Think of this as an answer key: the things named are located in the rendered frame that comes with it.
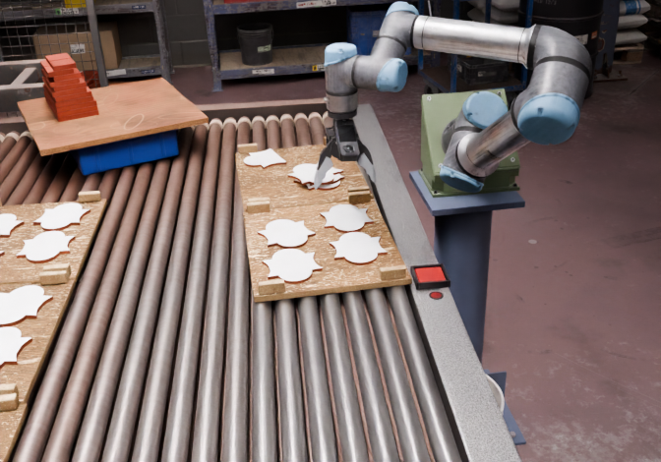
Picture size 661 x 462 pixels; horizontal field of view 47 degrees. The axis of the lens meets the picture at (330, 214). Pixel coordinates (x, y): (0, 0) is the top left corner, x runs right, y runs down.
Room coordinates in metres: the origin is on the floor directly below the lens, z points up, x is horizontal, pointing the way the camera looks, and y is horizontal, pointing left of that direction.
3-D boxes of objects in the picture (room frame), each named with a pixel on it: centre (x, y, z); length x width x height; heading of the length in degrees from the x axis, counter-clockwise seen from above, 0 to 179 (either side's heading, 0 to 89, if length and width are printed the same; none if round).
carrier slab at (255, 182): (2.01, 0.09, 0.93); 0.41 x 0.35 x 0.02; 9
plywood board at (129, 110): (2.34, 0.70, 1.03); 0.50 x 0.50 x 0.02; 26
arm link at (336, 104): (1.73, -0.03, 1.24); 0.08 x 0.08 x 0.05
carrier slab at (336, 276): (1.60, 0.03, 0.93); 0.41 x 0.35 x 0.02; 8
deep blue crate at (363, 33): (6.23, -0.45, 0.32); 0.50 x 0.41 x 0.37; 93
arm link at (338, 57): (1.73, -0.04, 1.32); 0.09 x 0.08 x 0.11; 61
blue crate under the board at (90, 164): (2.28, 0.67, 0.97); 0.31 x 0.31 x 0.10; 26
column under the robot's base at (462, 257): (2.02, -0.40, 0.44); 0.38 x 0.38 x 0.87; 7
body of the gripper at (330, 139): (1.74, -0.04, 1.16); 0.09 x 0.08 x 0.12; 8
